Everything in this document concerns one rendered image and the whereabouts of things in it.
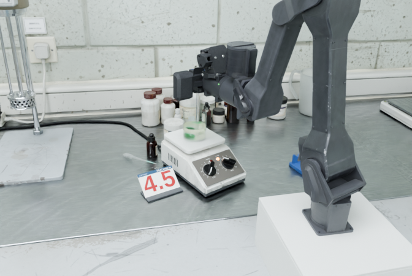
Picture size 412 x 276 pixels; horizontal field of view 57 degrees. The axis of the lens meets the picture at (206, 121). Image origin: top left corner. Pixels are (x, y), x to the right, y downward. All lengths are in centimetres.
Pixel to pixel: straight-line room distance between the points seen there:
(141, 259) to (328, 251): 33
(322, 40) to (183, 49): 84
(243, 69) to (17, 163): 65
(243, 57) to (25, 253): 55
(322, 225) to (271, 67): 27
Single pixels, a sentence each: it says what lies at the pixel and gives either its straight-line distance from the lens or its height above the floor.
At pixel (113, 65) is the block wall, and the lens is 135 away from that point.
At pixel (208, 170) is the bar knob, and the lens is 89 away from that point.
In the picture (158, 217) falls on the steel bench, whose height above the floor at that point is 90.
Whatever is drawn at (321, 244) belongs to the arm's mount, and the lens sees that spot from 64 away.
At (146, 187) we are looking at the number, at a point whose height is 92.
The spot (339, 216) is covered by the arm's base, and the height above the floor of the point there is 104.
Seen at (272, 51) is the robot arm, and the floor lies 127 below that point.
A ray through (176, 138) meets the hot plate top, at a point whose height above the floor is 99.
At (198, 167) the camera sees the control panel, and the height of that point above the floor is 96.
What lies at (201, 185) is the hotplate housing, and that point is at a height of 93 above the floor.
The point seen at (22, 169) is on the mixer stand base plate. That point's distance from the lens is 106.
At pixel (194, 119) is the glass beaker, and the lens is 91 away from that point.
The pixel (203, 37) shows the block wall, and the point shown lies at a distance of 137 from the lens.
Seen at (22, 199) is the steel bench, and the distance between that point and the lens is 96.
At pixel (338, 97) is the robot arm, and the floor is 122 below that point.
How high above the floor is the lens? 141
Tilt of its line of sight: 23 degrees down
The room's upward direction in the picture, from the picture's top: 2 degrees clockwise
